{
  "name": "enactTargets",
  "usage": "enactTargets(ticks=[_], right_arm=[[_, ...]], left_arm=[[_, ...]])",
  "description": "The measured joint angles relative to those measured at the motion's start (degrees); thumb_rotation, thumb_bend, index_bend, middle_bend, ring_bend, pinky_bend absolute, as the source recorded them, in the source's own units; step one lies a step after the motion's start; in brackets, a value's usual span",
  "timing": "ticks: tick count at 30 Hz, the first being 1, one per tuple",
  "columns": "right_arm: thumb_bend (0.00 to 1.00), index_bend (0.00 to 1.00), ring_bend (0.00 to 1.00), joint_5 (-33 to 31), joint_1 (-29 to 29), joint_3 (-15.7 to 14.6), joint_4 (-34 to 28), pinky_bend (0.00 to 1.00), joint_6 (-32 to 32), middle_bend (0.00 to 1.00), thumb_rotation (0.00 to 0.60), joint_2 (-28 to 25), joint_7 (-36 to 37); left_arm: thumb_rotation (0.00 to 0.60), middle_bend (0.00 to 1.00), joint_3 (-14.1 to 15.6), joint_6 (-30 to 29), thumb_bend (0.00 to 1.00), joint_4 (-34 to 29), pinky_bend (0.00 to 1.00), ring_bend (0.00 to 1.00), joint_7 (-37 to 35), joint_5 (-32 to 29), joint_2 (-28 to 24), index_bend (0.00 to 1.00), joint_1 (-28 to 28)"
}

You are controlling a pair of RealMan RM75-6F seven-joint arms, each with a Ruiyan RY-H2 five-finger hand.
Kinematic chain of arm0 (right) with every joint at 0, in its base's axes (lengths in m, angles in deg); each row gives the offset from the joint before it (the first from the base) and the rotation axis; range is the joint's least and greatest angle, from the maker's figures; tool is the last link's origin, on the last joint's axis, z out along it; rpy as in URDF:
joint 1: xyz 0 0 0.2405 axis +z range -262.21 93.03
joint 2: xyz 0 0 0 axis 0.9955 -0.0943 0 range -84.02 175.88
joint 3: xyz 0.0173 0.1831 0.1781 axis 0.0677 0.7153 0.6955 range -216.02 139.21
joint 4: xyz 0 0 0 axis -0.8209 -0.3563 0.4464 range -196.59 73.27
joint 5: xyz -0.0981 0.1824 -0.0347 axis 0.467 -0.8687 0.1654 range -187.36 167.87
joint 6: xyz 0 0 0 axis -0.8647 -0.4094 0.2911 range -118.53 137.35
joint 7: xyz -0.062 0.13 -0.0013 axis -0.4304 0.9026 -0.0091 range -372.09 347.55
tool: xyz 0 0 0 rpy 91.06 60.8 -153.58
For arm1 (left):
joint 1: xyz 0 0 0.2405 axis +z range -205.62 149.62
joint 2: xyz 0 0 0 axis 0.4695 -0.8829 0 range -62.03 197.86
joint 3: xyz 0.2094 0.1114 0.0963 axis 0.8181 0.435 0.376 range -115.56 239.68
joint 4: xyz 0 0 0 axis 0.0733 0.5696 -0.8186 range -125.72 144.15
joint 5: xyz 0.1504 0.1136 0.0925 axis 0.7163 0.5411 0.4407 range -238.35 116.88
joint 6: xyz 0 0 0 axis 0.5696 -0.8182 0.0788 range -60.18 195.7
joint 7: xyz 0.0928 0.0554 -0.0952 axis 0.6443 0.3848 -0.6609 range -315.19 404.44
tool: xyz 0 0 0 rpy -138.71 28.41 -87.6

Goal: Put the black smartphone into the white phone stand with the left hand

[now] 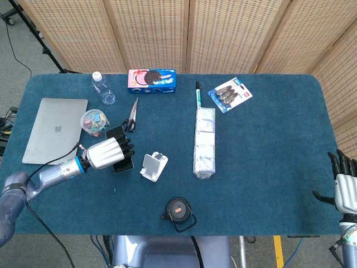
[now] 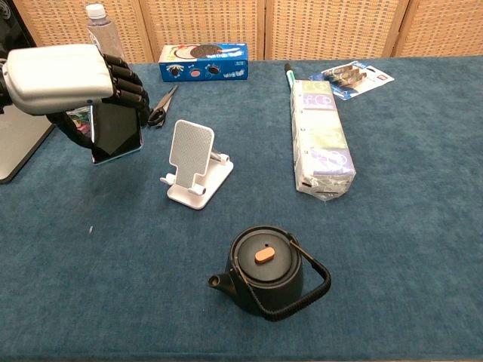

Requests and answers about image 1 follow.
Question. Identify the silver metal table leg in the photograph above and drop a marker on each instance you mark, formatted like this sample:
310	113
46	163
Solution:
243	251

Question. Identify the wrapped tissue pack stack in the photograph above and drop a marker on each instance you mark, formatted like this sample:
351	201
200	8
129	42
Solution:
205	145

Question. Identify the clear plastic water bottle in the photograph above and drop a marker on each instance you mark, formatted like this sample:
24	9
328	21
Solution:
101	86

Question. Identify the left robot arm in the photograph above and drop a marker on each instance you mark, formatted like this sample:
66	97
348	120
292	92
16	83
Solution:
55	173

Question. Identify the black wheeled stand base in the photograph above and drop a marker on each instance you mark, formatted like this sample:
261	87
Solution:
9	20

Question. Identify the grey laptop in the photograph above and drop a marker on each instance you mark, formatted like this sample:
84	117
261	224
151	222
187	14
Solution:
55	131

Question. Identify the blue table cloth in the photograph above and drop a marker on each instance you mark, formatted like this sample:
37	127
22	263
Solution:
251	167

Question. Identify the blue grey robot torso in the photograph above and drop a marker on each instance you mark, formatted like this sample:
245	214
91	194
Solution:
167	251

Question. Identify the clear jar of coloured clips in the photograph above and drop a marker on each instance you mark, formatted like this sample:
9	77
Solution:
93	121

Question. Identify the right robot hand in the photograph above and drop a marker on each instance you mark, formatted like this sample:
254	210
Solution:
347	192

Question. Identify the blue cookie box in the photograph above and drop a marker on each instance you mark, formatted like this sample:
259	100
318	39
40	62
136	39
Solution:
152	81

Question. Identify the black smartphone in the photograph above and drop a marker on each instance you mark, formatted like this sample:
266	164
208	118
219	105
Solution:
122	166

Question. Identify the binder clip blister pack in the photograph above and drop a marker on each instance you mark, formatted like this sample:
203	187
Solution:
228	95

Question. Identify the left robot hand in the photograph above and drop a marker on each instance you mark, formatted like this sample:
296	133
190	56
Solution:
106	153

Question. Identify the white phone stand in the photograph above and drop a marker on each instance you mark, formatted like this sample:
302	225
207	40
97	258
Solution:
150	164

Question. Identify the wicker folding screen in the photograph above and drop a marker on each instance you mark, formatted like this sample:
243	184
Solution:
153	33

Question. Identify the green and black marker pen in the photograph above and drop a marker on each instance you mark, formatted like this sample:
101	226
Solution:
198	95

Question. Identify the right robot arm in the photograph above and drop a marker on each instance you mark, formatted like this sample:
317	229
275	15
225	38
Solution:
351	251

